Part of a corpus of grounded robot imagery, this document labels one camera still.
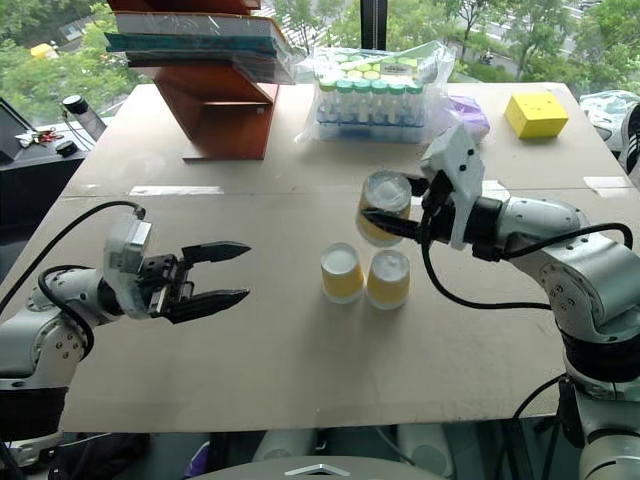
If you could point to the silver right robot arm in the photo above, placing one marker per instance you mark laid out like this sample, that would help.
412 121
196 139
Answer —
590 270

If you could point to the patterned white cloth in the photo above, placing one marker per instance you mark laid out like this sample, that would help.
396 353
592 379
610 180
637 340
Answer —
605 112

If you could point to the plastic-wrapped white book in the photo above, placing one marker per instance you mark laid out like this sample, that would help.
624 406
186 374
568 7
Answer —
200 25

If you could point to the white and black sneaker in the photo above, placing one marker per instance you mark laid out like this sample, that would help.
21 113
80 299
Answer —
631 145

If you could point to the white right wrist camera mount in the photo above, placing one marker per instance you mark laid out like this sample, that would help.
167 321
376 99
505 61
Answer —
462 160

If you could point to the black window post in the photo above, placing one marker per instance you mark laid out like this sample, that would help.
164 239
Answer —
373 22

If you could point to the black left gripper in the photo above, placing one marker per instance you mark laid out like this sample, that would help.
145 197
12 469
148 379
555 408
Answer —
162 275

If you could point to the teal cover book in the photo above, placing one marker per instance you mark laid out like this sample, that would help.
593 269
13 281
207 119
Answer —
190 42

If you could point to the clear plastic bag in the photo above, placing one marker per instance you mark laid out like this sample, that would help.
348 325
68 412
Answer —
437 75

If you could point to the yellow box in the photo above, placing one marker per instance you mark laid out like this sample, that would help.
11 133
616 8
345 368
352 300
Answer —
537 117

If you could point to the purple plastic bag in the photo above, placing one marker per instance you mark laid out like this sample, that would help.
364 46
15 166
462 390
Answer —
470 117

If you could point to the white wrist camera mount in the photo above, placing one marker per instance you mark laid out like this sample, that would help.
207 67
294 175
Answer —
122 250
462 160

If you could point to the orange wooden book stand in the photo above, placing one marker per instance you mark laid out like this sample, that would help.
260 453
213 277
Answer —
225 130

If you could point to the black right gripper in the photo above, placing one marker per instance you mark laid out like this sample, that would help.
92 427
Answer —
439 215

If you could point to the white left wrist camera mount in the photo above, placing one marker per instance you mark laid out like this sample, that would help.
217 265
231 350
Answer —
122 250

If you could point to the bunch of keys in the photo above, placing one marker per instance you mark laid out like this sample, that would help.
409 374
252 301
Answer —
40 136

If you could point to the black side table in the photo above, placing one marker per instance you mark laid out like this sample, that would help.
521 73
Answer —
25 190

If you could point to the rack of capped tubes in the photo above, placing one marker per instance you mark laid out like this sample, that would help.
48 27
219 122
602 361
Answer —
370 107

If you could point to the black capped bottle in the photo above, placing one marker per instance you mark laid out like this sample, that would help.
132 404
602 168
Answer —
87 122

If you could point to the white rounded shape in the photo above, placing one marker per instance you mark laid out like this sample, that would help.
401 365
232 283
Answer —
425 447
285 445

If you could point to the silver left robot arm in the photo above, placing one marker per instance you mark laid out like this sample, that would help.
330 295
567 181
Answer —
45 345

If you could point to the small black puck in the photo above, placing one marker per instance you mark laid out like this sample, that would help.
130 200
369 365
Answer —
65 147

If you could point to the yellow paper cup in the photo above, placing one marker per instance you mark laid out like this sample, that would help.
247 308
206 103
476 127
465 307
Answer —
387 285
385 192
342 280

